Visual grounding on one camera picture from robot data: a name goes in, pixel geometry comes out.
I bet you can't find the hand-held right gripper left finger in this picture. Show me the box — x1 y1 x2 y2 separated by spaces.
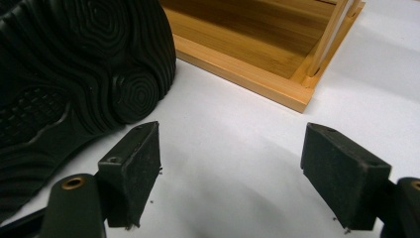
40 120 162 238

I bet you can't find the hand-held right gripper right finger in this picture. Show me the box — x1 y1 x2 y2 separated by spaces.
300 122 420 238

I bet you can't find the black shoe sole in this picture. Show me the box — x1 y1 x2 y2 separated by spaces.
0 0 177 223

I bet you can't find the wooden rack tray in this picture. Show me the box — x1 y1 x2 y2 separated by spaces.
158 0 367 114

